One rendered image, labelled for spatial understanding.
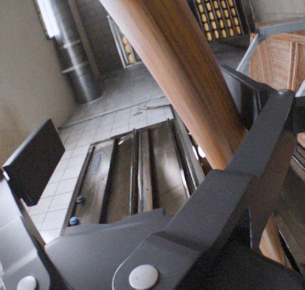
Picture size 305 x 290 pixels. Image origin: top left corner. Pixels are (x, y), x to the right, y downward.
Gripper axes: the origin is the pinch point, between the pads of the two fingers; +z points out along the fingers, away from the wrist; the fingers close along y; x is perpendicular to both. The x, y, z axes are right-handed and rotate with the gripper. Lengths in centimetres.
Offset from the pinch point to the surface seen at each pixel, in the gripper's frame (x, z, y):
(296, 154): -31, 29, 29
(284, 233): -67, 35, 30
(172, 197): -67, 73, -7
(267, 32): -9, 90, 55
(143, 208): -67, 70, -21
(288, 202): -70, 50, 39
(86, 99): -59, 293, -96
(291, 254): -68, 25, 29
